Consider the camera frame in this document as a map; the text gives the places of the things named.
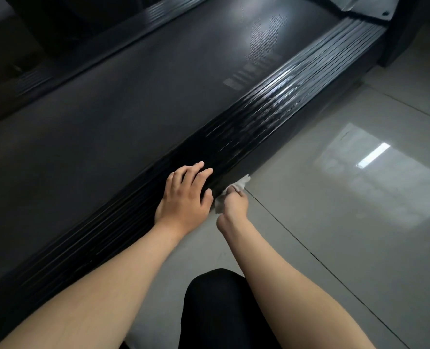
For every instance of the person's right hand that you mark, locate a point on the person's right hand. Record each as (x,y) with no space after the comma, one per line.
(235,210)

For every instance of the person's left hand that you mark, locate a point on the person's left hand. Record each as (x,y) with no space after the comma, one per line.
(182,205)

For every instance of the person's left little finger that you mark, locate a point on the person's left little finger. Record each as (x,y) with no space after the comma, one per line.
(171,183)

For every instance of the person's left thumb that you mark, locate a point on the person's left thumb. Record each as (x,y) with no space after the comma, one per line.
(207,201)

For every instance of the person's right fingers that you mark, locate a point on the person's right fingers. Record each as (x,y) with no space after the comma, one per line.
(235,193)

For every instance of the person's left middle finger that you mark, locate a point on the person's left middle finger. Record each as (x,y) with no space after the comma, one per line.
(195,176)

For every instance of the white cleaning wipe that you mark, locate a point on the white cleaning wipe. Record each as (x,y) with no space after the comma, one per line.
(241,183)

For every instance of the person's left forearm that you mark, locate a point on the person's left forearm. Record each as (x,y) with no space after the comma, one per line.
(106,287)

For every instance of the person's right forearm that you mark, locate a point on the person's right forearm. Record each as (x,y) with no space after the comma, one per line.
(287,287)

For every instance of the black treadmill running belt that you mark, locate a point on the black treadmill running belt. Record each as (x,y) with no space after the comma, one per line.
(128,116)

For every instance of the person's black trouser leg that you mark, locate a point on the person's black trouser leg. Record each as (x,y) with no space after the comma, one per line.
(218,312)

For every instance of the grey treadmill motor cover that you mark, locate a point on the grey treadmill motor cover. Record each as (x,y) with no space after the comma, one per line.
(367,7)

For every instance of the black ribbed treadmill side rail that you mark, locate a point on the black ribbed treadmill side rail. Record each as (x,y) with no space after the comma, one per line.
(91,50)
(273,101)

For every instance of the black treadmill upright post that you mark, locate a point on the black treadmill upright post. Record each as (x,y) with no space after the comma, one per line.
(411,25)

